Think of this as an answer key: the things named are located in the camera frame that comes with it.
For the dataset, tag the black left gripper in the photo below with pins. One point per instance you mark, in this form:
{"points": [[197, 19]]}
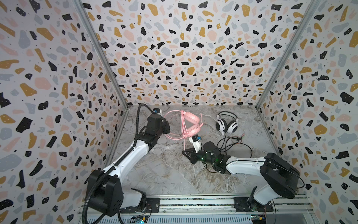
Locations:
{"points": [[165, 124]]}

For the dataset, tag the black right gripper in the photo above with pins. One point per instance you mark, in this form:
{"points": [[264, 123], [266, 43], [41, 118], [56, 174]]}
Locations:
{"points": [[193, 155]]}

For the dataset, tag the pink headphones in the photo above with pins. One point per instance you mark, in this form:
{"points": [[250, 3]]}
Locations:
{"points": [[190, 124]]}

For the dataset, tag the white black headphones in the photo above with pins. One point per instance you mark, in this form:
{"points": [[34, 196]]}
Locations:
{"points": [[225, 127]]}

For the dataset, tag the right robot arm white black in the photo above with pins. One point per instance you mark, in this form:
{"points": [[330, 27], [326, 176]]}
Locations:
{"points": [[280, 178]]}

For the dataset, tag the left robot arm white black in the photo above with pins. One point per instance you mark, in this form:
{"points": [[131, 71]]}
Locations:
{"points": [[104, 189]]}

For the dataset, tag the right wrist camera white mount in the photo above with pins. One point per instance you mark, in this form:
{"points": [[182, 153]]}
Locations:
{"points": [[196, 142]]}

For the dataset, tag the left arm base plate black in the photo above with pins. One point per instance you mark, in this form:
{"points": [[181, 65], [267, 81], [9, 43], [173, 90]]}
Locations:
{"points": [[149, 205]]}

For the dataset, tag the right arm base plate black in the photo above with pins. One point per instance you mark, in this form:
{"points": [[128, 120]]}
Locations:
{"points": [[243, 204]]}

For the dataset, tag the aluminium corner post left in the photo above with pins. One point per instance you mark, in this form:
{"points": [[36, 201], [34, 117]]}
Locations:
{"points": [[97, 46]]}

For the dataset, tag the aluminium corner post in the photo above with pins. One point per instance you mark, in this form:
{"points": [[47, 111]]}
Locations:
{"points": [[312, 7], [97, 46]]}

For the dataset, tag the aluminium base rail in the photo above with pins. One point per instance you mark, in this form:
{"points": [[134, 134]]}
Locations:
{"points": [[219, 209]]}

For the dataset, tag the aluminium corner post right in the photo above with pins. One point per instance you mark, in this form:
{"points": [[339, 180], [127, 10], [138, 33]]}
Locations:
{"points": [[312, 7]]}

